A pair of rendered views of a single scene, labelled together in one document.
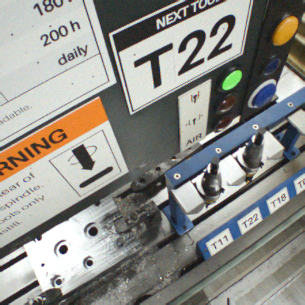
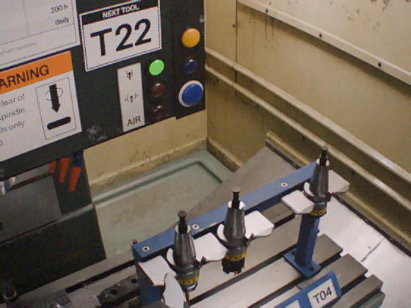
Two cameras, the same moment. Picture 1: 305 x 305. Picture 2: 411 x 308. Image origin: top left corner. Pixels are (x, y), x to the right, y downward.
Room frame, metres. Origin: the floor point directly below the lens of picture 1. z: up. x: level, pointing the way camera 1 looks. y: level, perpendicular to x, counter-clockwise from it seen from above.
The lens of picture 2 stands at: (-0.39, -0.02, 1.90)
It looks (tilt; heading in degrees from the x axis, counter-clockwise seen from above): 36 degrees down; 349
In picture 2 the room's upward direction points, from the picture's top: 1 degrees counter-clockwise
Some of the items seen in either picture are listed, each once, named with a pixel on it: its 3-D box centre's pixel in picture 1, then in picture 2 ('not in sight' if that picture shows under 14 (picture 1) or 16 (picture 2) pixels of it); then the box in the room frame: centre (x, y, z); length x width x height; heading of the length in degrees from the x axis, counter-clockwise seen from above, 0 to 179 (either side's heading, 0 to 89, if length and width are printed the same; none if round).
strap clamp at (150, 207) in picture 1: (137, 220); not in sight; (0.26, 0.08, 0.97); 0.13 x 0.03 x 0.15; 113
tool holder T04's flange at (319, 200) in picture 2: not in sight; (318, 192); (0.36, -0.41, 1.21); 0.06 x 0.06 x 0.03
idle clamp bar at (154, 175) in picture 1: (166, 167); (145, 283); (0.42, -0.02, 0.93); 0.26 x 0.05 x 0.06; 118
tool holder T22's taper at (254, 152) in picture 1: (254, 148); (235, 218); (0.27, -0.20, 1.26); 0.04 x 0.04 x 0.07
